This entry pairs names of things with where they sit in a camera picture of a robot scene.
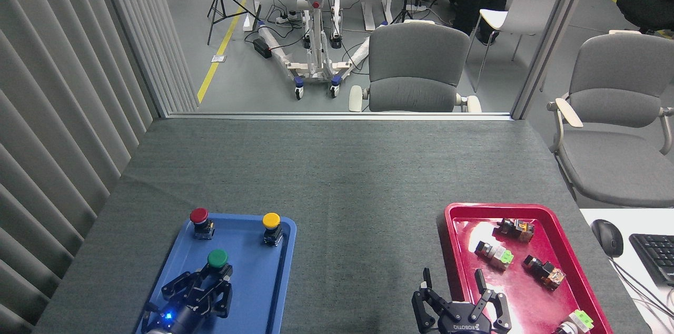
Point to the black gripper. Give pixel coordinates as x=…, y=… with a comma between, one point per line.
x=176, y=315
x=464, y=319

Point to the green push button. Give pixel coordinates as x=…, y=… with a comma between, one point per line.
x=217, y=258

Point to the red push button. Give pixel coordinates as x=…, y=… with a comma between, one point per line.
x=199, y=215

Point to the yellow push button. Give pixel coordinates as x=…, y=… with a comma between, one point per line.
x=271, y=220

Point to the blue plastic tray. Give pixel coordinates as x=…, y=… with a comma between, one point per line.
x=258, y=281

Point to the red plastic tray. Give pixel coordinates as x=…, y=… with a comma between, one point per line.
x=526, y=297

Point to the black computer mouse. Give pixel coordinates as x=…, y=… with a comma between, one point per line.
x=608, y=238

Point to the white side desk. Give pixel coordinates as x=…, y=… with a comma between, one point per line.
x=640, y=302

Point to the black keyboard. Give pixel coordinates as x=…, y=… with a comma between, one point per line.
x=655, y=257

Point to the grey ribbed partition panel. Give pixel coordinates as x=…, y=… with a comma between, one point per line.
x=63, y=113

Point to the grey padded armchair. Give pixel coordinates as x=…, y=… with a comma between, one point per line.
x=413, y=65
x=616, y=128

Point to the black power adapter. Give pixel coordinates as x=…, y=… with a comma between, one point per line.
x=261, y=48

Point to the white power strip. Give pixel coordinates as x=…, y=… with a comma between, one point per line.
x=287, y=19

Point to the white stand on wheels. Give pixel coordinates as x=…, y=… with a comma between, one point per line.
x=316, y=18

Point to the white plastic chair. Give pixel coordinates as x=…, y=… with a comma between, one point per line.
x=526, y=10

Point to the grey switch with green block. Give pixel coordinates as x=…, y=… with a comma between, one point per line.
x=495, y=255
x=576, y=322

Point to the black switch with orange block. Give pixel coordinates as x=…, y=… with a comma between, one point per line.
x=545, y=272
x=513, y=229

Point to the silver table edge rail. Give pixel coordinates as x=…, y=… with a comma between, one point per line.
x=337, y=116

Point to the silver post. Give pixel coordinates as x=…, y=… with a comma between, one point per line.
x=553, y=33

